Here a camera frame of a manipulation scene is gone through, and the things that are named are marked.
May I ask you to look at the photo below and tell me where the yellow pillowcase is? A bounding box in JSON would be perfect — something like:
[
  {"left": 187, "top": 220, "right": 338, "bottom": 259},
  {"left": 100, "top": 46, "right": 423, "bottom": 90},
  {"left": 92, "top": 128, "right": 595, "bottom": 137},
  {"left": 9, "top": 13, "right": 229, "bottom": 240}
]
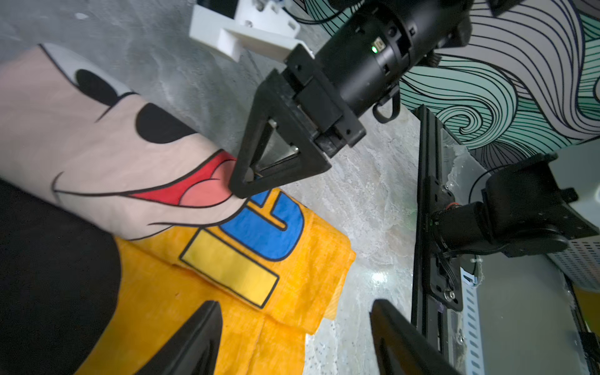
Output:
[{"left": 1, "top": 44, "right": 356, "bottom": 374}]

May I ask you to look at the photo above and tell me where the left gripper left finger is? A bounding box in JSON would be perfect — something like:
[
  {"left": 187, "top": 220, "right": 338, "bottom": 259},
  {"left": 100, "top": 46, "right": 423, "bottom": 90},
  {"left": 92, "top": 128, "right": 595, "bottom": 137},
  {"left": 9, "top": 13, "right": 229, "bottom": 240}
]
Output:
[{"left": 138, "top": 301, "right": 223, "bottom": 375}]

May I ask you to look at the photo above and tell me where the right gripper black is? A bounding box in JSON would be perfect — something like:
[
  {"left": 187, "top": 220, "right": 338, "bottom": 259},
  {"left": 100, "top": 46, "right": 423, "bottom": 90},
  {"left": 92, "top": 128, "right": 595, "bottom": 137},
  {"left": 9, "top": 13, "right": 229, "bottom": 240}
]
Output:
[{"left": 229, "top": 1, "right": 473, "bottom": 198}]

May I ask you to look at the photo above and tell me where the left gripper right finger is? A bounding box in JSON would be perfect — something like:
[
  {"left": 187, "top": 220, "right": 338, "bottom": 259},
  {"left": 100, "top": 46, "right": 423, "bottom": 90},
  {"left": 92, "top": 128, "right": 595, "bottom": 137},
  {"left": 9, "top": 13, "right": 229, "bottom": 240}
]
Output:
[{"left": 370, "top": 299, "right": 459, "bottom": 375}]

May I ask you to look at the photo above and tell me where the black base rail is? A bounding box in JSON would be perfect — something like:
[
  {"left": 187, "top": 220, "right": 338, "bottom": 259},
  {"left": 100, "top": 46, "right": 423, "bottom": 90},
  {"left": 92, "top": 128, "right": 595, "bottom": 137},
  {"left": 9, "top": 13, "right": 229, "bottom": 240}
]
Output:
[{"left": 411, "top": 105, "right": 463, "bottom": 374}]

